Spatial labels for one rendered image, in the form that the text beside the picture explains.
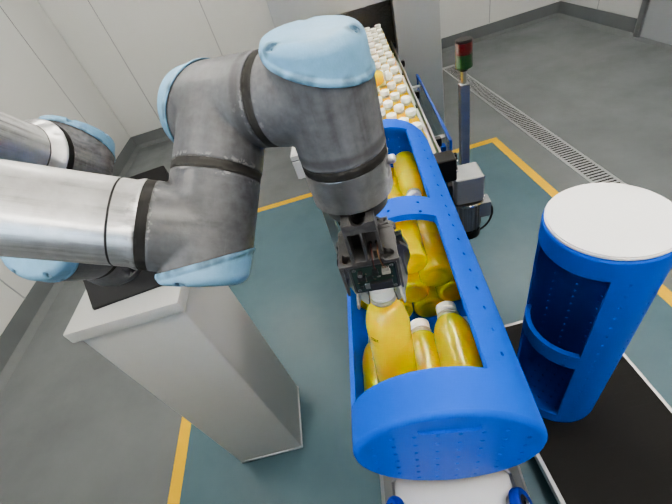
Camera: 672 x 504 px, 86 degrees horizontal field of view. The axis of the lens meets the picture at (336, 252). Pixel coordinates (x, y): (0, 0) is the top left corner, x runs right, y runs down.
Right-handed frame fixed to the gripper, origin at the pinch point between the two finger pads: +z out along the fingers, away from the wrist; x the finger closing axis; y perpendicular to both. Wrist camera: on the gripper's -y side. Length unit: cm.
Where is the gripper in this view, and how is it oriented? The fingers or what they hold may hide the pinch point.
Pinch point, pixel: (381, 291)
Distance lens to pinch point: 56.5
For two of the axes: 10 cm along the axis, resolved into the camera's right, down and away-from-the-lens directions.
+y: 0.0, 6.9, -7.3
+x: 9.7, -1.8, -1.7
